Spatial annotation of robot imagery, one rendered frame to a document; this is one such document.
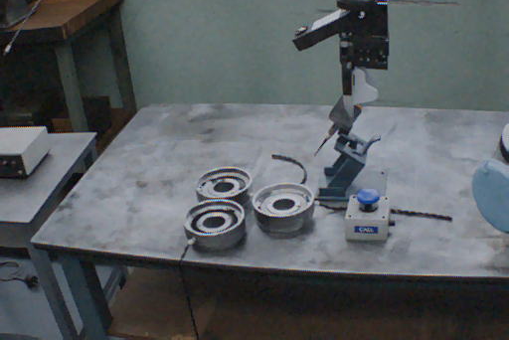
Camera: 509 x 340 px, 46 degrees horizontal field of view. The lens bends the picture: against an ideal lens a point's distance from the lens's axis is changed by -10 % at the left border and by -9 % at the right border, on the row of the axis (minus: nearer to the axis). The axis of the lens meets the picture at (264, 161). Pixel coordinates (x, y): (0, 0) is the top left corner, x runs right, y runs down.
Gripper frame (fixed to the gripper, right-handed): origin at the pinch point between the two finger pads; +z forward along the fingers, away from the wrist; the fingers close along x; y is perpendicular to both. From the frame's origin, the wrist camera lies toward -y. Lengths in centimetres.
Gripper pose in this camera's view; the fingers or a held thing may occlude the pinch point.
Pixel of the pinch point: (348, 105)
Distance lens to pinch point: 114.0
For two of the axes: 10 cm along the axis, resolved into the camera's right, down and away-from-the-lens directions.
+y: 9.7, 0.5, -2.2
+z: 0.7, 8.6, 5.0
